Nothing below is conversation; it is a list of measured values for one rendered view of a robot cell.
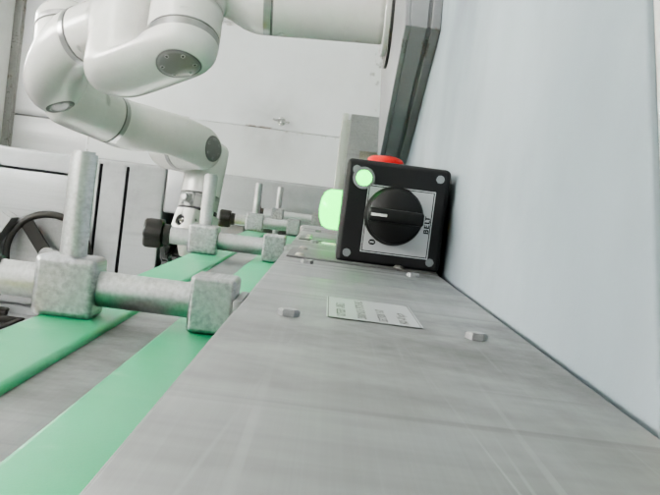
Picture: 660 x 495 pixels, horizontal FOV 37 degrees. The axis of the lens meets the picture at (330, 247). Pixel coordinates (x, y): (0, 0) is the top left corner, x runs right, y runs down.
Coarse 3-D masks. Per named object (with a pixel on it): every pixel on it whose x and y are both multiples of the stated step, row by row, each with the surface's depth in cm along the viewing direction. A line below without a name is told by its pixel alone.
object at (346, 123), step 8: (344, 120) 152; (344, 128) 151; (344, 136) 152; (344, 144) 152; (344, 152) 153; (344, 160) 153; (336, 168) 152; (344, 168) 153; (336, 176) 152; (336, 184) 152
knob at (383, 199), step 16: (384, 192) 72; (400, 192) 72; (368, 208) 72; (384, 208) 71; (400, 208) 72; (416, 208) 72; (368, 224) 73; (384, 224) 72; (400, 224) 72; (416, 224) 71; (384, 240) 72; (400, 240) 72
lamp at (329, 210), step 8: (328, 192) 105; (336, 192) 105; (328, 200) 104; (336, 200) 104; (320, 208) 105; (328, 208) 104; (336, 208) 104; (320, 216) 105; (328, 216) 104; (336, 216) 104; (328, 224) 105; (336, 224) 105
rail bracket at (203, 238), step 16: (208, 176) 89; (208, 192) 89; (208, 208) 89; (144, 224) 89; (160, 224) 88; (192, 224) 88; (208, 224) 89; (144, 240) 88; (160, 240) 89; (176, 240) 89; (192, 240) 88; (208, 240) 88; (224, 240) 89; (240, 240) 89; (256, 240) 89; (272, 240) 88; (272, 256) 88
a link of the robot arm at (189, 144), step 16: (128, 112) 163; (144, 112) 166; (160, 112) 167; (128, 128) 164; (144, 128) 166; (160, 128) 166; (176, 128) 167; (192, 128) 170; (208, 128) 174; (112, 144) 166; (128, 144) 166; (144, 144) 166; (160, 144) 167; (176, 144) 168; (192, 144) 170; (208, 144) 173; (176, 160) 175; (192, 160) 171; (208, 160) 173
